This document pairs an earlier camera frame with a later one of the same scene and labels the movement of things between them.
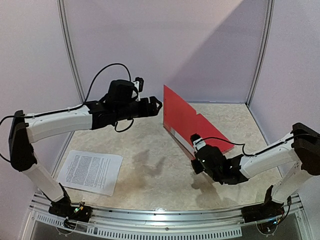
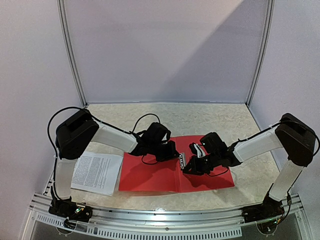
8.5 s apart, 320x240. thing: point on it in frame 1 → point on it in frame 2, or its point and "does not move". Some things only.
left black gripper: (153, 111) → (171, 154)
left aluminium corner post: (68, 49) does not move
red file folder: (182, 122) → (169, 176)
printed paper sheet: (94, 172) does not move
